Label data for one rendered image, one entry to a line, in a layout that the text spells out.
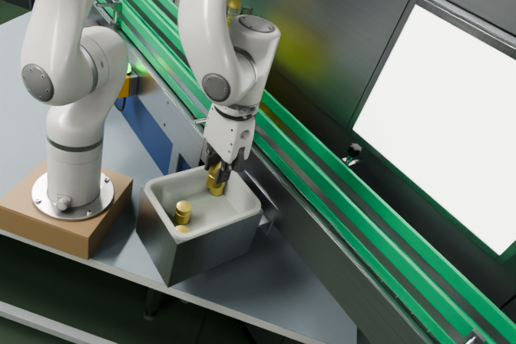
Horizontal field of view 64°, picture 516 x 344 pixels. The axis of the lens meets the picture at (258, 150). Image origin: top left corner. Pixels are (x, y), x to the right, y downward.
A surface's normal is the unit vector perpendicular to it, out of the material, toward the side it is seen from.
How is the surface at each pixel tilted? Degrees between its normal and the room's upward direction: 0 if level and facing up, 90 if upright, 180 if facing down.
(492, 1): 90
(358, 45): 90
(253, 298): 0
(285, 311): 0
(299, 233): 90
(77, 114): 25
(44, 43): 59
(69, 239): 90
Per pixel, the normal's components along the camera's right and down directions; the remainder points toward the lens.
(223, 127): -0.73, 0.27
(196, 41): -0.50, 0.26
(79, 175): 0.50, 0.62
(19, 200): 0.27, -0.77
